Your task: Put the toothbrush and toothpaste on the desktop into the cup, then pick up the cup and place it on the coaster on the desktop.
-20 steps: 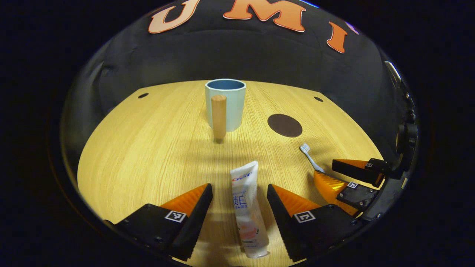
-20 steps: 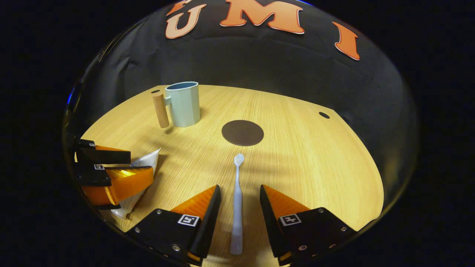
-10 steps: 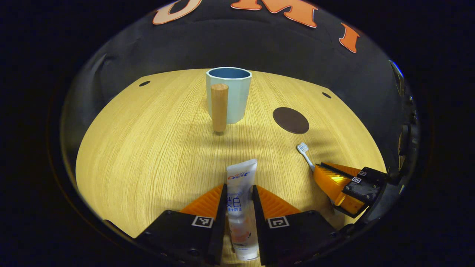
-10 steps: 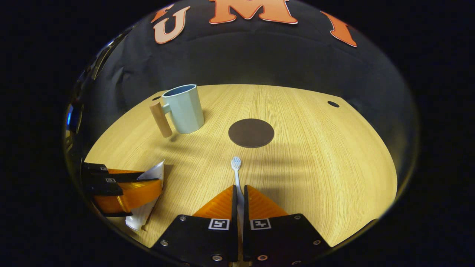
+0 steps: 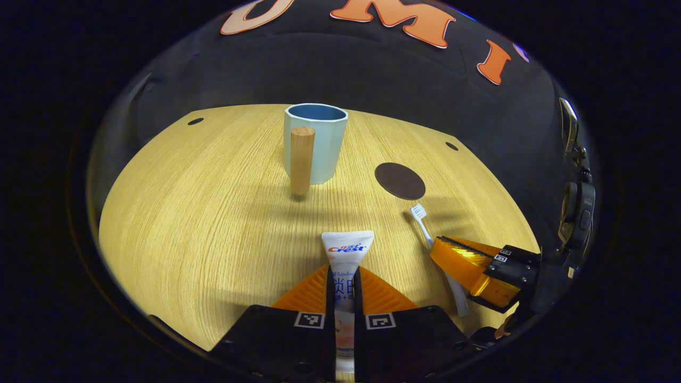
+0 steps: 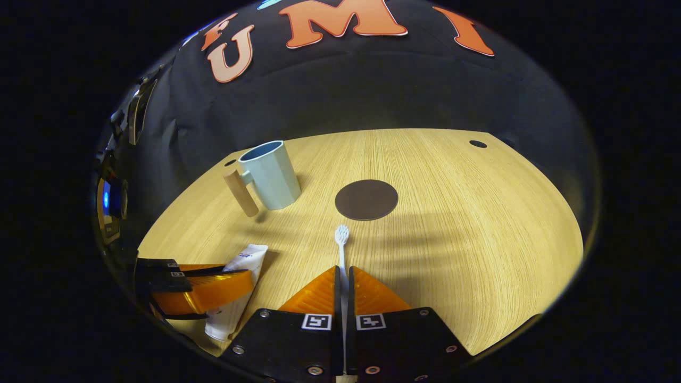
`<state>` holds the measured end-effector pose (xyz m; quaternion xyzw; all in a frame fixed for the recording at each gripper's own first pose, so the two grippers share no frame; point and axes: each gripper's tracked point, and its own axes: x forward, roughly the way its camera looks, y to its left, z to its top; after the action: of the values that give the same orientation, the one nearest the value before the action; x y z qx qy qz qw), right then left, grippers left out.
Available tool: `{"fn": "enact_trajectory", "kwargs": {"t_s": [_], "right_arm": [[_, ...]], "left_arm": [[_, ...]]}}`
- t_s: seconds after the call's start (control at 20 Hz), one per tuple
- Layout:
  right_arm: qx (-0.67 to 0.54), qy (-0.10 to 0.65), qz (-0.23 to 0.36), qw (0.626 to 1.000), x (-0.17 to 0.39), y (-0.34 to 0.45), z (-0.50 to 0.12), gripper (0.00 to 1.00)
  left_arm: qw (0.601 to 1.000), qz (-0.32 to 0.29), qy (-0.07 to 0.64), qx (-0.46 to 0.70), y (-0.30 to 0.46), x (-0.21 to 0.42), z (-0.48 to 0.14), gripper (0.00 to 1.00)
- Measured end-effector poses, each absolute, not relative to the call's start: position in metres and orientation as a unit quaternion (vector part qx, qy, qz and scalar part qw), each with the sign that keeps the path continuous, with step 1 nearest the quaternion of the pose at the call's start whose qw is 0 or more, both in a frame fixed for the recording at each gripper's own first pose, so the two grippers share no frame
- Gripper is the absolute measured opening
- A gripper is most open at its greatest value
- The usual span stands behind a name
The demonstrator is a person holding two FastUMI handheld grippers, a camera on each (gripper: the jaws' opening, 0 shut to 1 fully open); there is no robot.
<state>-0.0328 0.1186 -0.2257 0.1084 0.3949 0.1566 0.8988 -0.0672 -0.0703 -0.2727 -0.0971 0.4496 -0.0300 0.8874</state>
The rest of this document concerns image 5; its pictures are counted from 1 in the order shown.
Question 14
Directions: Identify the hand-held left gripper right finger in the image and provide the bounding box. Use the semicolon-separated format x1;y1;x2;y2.
353;266;474;383

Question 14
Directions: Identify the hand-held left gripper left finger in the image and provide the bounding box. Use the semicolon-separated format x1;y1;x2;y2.
210;264;337;383

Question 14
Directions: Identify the white toothpaste tube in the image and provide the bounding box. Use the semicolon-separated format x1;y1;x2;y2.
321;230;375;373

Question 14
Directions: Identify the white toothbrush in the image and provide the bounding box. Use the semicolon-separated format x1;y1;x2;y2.
410;204;470;318

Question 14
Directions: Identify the dark brown round coaster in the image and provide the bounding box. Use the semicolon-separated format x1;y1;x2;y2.
375;162;426;201

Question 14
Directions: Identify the pale blue cup wooden handle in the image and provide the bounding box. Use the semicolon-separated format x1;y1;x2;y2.
284;103;348;197

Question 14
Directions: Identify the wooden desktop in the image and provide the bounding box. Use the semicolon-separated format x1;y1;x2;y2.
98;104;542;383

